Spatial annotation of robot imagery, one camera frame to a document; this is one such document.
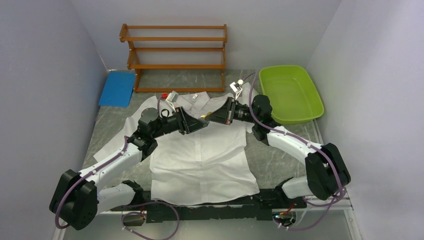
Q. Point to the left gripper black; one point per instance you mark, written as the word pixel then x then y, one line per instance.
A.
pixel 187 124

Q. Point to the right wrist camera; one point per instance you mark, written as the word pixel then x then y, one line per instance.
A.
pixel 236 87

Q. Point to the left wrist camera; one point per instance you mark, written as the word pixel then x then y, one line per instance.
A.
pixel 170 99

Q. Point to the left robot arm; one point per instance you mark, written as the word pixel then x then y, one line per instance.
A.
pixel 81 195

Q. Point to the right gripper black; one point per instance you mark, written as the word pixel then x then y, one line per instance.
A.
pixel 222 115

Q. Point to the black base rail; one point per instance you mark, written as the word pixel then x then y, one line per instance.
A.
pixel 262 206

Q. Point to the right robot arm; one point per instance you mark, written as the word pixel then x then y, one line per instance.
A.
pixel 326 173

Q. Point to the yellow brooch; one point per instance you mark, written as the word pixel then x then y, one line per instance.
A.
pixel 205 116

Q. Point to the white shirt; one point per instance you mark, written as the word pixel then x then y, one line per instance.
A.
pixel 206 166

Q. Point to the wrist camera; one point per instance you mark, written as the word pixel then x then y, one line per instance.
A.
pixel 170 99
pixel 236 87

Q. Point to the wooden shoe rack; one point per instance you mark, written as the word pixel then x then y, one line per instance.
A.
pixel 176 48

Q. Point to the blue board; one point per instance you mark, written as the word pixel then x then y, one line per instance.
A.
pixel 118 89

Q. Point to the green plastic basin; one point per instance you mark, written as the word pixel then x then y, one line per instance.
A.
pixel 292 93

